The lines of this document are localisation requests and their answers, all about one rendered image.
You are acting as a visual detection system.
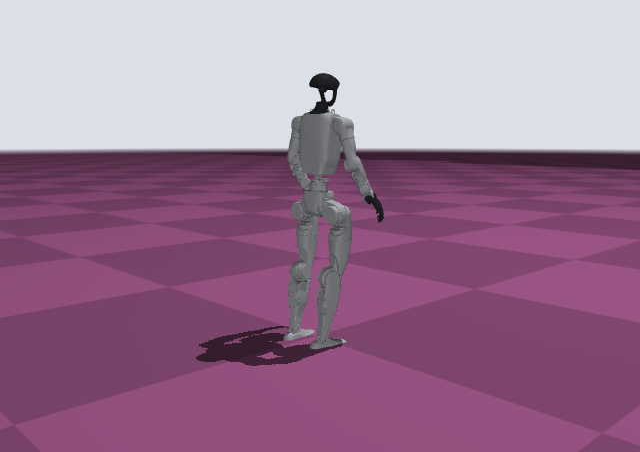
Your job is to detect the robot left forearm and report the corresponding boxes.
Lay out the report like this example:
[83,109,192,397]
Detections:
[289,164,311,190]

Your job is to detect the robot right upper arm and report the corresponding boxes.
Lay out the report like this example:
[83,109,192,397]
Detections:
[332,116,359,173]

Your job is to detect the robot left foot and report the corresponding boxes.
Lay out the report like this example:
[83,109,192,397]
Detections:
[283,328,315,341]

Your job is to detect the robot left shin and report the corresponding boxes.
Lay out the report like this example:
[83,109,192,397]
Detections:
[288,263,311,334]

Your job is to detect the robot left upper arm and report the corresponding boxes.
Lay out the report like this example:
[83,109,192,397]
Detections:
[287,115,303,167]

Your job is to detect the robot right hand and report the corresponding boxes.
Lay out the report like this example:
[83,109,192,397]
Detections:
[365,193,384,222]

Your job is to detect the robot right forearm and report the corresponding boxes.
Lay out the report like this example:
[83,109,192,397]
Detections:
[351,156,374,202]

